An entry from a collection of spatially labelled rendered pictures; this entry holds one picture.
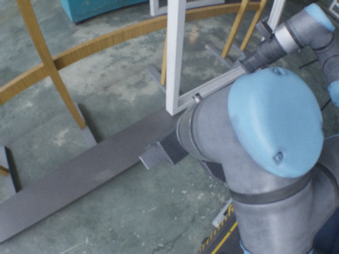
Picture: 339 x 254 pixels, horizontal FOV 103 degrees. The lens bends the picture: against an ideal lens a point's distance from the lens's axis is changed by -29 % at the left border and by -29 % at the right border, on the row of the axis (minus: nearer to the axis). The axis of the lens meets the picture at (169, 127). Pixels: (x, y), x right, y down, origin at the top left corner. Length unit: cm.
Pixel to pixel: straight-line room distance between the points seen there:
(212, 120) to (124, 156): 103
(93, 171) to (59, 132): 43
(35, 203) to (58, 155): 37
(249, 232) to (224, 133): 10
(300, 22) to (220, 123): 44
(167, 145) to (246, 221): 18
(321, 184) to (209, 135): 14
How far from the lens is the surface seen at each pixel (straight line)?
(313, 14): 55
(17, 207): 142
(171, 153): 31
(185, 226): 118
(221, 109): 16
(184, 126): 25
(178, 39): 91
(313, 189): 23
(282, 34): 56
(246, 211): 18
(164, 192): 118
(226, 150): 16
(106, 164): 118
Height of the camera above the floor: 116
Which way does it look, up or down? 61 degrees down
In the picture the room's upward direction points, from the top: 13 degrees clockwise
